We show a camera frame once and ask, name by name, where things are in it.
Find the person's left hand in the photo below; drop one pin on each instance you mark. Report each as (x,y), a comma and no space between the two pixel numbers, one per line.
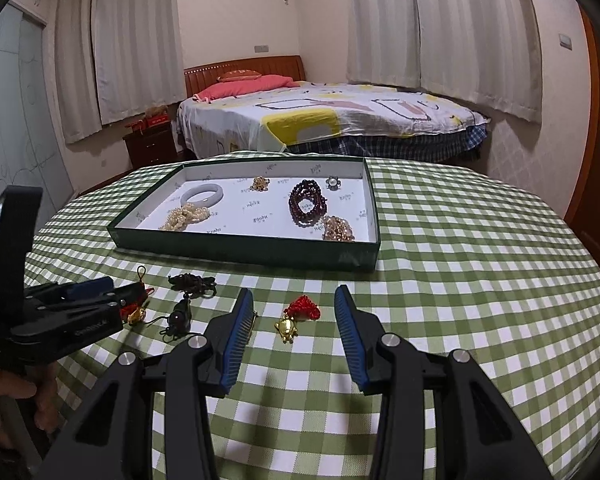
(10,390)

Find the wooden headboard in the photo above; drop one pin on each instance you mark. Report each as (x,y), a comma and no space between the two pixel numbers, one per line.
(260,65)

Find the wall outlet panel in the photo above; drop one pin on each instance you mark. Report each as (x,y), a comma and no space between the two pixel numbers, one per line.
(261,49)

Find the green shallow box tray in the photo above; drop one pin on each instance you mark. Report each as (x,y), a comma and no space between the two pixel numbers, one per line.
(270,210)

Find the green checked tablecloth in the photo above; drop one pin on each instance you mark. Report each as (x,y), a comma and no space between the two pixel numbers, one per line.
(455,285)

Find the red boxes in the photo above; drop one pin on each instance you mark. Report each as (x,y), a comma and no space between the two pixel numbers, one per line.
(157,120)

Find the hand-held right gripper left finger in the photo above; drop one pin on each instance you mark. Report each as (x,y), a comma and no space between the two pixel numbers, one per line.
(235,340)

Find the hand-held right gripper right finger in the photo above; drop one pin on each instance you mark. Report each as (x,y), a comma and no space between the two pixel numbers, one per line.
(352,340)

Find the pale jade bangle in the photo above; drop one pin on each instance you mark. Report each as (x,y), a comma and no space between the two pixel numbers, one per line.
(219,194)

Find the bed with printed sheet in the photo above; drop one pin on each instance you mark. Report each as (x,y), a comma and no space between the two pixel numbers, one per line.
(360,115)

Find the glass sliding wardrobe door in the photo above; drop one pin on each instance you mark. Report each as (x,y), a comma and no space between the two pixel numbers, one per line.
(20,135)

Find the red knot charm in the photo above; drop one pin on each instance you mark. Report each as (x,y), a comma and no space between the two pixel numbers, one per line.
(136,315)

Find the gold pearl brooch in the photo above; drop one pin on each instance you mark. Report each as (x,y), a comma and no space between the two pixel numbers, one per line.
(260,184)

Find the dark wooden nightstand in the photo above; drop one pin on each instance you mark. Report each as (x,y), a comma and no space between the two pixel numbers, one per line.
(150,147)

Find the white curtain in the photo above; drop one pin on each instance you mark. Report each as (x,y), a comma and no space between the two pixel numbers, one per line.
(475,40)
(382,25)
(140,40)
(77,60)

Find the wall light switch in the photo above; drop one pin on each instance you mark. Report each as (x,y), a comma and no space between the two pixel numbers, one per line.
(565,41)

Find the pink pillow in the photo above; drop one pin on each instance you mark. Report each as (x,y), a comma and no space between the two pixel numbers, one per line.
(250,86)

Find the red cushion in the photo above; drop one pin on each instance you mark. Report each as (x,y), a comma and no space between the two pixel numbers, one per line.
(237,75)

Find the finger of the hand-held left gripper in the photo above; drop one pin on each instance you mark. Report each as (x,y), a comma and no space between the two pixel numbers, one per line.
(125,296)
(92,287)

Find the gold turtle charm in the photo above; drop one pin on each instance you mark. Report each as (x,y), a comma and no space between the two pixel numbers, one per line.
(286,329)

